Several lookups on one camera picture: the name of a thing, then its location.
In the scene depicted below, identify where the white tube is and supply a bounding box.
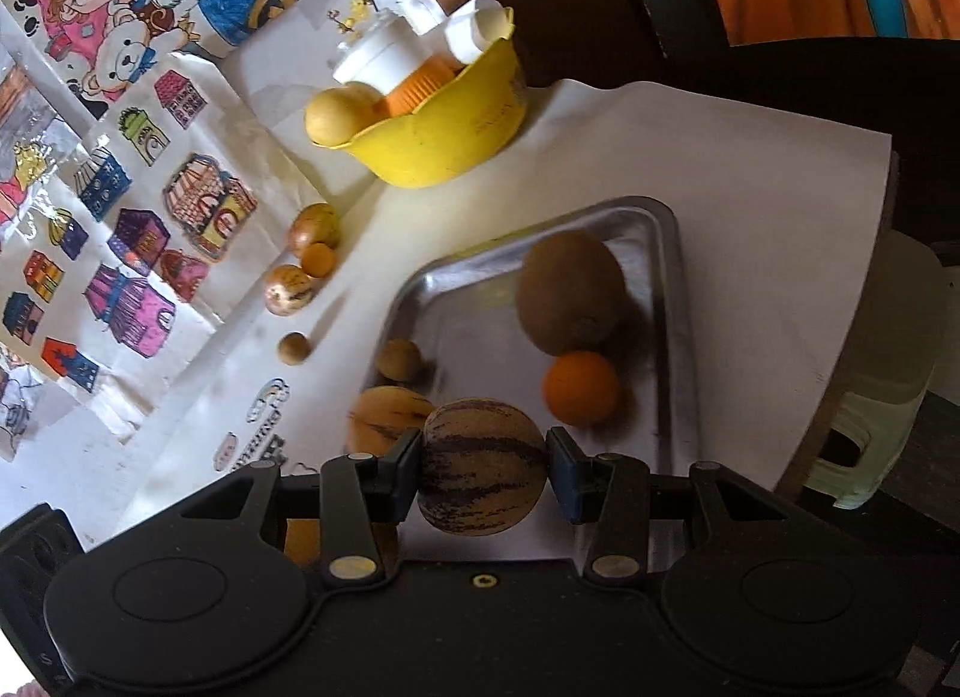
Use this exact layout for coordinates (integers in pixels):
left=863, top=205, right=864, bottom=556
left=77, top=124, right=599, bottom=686
left=442, top=0, right=506, bottom=62

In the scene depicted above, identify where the metal tray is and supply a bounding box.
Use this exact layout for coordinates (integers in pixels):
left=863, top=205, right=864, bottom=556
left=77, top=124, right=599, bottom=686
left=371, top=196, right=702, bottom=555

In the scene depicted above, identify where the white jar with orange lid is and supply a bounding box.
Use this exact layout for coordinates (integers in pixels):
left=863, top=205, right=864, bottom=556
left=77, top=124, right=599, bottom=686
left=332, top=10, right=467, bottom=116

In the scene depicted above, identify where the cream striped pepino melon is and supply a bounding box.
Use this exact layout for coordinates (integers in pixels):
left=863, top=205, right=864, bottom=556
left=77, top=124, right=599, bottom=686
left=347, top=385, right=436, bottom=458

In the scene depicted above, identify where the purple striped pepino melon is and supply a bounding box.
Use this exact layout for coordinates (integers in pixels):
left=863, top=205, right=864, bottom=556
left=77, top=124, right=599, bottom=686
left=416, top=397, right=548, bottom=537

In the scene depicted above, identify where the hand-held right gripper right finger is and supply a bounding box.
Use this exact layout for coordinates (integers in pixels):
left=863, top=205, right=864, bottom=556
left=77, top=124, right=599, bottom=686
left=546, top=427, right=792, bottom=588

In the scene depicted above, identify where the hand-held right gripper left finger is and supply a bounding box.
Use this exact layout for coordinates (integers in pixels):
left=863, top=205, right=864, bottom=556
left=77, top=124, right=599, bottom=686
left=180, top=429, right=425, bottom=588

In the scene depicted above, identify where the brown spotted pepino melon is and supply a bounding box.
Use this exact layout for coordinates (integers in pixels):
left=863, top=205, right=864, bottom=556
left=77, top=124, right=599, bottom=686
left=262, top=264, right=316, bottom=317

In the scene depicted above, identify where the yellow pear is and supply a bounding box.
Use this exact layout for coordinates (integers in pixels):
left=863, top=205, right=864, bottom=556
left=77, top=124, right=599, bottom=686
left=305, top=88, right=376, bottom=146
left=343, top=82, right=385, bottom=119

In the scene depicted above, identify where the pale green plastic stool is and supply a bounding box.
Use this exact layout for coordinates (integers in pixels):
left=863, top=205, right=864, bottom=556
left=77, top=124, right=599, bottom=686
left=808, top=230, right=947, bottom=512

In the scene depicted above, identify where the yellow plastic bowl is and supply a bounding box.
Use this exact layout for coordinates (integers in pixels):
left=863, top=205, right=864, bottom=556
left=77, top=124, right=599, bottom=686
left=306, top=7, right=528, bottom=189

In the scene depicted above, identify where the brown kiwi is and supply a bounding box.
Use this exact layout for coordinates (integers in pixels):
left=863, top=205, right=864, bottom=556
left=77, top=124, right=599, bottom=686
left=514, top=230, right=627, bottom=358

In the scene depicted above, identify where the coloured houses drawing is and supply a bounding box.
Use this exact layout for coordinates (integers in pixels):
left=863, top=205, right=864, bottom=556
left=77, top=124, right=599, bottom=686
left=0, top=44, right=265, bottom=459

